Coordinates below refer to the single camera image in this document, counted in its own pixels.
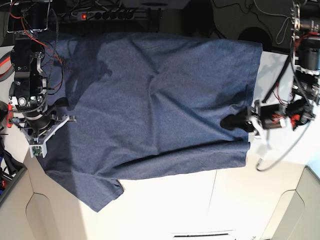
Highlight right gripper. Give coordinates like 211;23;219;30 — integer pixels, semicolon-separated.
11;111;77;146

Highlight red grey pliers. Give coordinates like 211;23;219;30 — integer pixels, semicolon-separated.
0;51;14;82

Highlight grey bin with tools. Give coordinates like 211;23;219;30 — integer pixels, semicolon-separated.
0;99;28;201

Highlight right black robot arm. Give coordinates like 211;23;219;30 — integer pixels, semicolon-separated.
7;0;72;149

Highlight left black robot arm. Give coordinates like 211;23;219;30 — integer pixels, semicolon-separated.
220;0;320;141

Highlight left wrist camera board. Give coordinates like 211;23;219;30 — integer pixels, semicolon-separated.
256;144;272;160

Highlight blue grey t-shirt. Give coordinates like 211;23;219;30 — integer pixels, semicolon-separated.
37;32;263;212

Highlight white power strip red switch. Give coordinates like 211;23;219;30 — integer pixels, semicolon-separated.
71;9;135;21

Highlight orange handled screwdriver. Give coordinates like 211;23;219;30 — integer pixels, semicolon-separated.
6;103;13;128

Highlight black braided right cable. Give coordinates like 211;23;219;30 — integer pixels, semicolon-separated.
254;104;316;172

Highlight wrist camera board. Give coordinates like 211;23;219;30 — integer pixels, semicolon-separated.
29;144;48;158
256;144;272;160

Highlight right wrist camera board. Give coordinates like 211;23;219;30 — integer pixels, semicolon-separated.
29;144;48;158

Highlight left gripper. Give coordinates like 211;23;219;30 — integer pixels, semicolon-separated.
220;100;291;148

